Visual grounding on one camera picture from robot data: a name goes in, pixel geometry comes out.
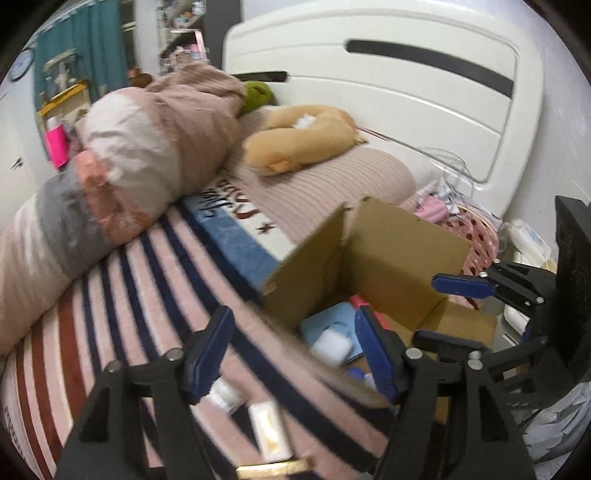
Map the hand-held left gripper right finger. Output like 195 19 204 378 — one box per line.
353 305 539 480

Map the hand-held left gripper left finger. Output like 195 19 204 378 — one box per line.
54 305 236 480

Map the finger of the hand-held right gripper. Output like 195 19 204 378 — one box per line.
431 260 558 320
412 329 550 376

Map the small white bottle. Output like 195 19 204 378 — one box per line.
209 377 245 414

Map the brown cardboard box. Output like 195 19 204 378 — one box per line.
259 196 498 425

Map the small blue white tube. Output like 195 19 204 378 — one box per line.
346 367 378 391

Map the pink polka dot cloth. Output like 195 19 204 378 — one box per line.
402 194 504 311

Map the small white rounded case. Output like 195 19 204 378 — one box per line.
308 327 355 366

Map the red flat item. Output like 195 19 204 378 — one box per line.
348 294 394 334

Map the light blue flat case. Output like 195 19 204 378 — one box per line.
299 302 371 366

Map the white wipes pack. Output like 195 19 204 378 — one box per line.
503 219 554 265

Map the pink folded garment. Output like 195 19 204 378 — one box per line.
414 194 450 223

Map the small white yellow carton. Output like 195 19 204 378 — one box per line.
247 401 294 462

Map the striped pink navy blanket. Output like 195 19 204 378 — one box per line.
0 203 403 480

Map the gold rimmed round item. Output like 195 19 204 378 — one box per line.
235 459 315 480

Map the white ruffled cloth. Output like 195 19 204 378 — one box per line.
512 383 588 467

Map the blue white printed blanket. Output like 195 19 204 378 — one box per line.
179 168 296 289

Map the pink ribbed pillow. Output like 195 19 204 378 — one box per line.
230 105 445 252

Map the white bed headboard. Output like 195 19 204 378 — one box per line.
222 8 546 217

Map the rolled pink grey white comforter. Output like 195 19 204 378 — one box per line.
0 61 250 357

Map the yellow plush toy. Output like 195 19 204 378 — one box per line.
243 104 370 178

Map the bright pink bin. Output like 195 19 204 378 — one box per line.
45 124 70 169

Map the green plush toy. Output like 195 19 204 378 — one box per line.
239 80 279 115

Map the brown plush toy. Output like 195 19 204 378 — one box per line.
127 67 153 89

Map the yellow framed side table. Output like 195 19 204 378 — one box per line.
38 79 92 134

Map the teal curtain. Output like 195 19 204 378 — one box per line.
34 0 129 118

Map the white charging cable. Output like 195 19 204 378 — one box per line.
360 126 490 204

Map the cluttered wall shelf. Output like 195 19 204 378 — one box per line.
157 0 208 75

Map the round wall clock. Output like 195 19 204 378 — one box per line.
8 48 37 84

